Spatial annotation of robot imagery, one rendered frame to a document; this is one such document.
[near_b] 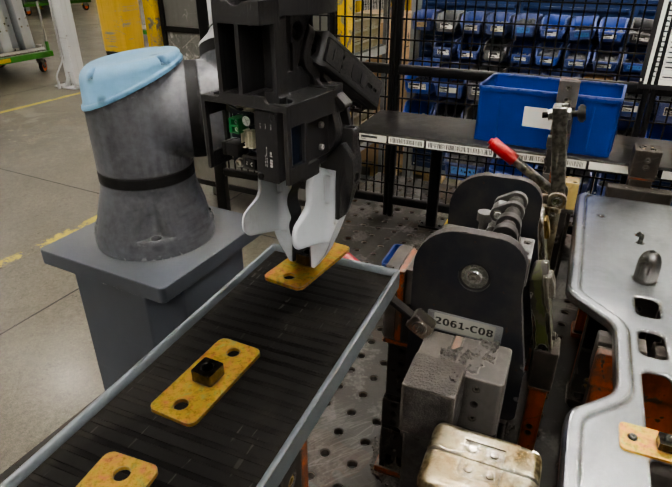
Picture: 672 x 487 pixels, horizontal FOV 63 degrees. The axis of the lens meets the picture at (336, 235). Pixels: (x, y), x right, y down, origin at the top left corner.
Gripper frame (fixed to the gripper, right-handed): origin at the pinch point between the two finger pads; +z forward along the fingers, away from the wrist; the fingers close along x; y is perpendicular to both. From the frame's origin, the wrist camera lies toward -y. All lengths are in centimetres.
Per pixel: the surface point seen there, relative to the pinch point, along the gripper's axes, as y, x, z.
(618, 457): -11.8, 27.4, 21.2
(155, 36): -195, -230, 19
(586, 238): -59, 17, 21
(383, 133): -87, -35, 18
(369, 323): 1.1, 6.6, 5.0
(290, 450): 15.0, 8.3, 5.1
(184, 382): 14.0, -1.4, 4.9
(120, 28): -473, -601, 64
